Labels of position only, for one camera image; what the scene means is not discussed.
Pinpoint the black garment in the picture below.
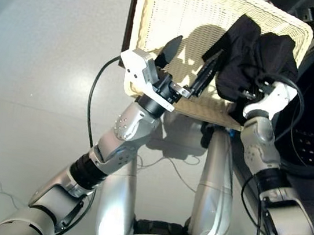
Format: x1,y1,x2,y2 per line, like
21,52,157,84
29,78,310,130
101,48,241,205
193,9,306,134

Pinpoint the pale woven basket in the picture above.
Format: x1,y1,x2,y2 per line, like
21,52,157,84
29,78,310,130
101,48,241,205
119,0,314,141

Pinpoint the black stand wheel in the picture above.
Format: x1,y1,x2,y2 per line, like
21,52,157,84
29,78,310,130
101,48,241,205
198,122,214,149

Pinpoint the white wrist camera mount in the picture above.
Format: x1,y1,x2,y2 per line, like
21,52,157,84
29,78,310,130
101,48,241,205
241,77,298,125
113,46,183,113

